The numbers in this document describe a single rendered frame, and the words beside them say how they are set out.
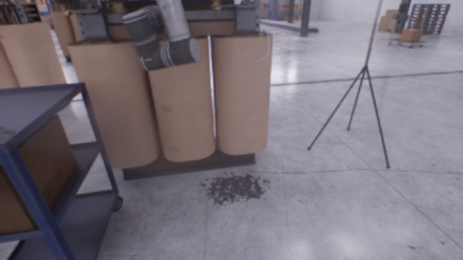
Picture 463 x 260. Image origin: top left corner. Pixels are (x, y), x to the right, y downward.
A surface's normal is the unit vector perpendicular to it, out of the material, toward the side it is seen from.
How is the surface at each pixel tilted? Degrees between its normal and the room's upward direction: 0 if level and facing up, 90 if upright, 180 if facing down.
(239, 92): 90
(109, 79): 90
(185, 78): 90
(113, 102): 90
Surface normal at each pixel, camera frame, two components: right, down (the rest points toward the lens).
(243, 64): 0.17, 0.42
